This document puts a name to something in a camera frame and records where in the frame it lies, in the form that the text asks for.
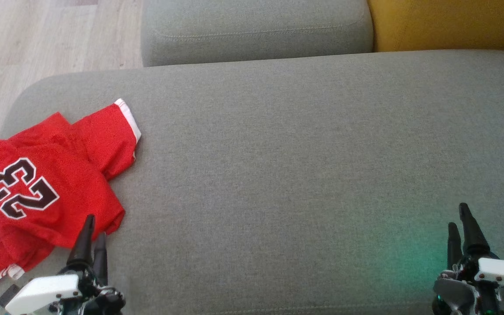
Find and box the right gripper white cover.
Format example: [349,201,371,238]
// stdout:
[433,203,504,315]

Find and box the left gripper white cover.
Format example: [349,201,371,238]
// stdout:
[4,214,126,315]

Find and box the red basketball jersey number 23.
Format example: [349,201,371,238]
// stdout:
[0,139,126,291]

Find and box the red shorts white trim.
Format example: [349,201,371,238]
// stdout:
[9,98,142,181]

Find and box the wide grey sofa chaise seat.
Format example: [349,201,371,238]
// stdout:
[0,49,504,315]

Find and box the yellow sofa back cushion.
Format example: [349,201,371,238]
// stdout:
[367,0,504,53]

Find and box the grey sofa seat cushion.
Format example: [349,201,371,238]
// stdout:
[141,0,375,67]

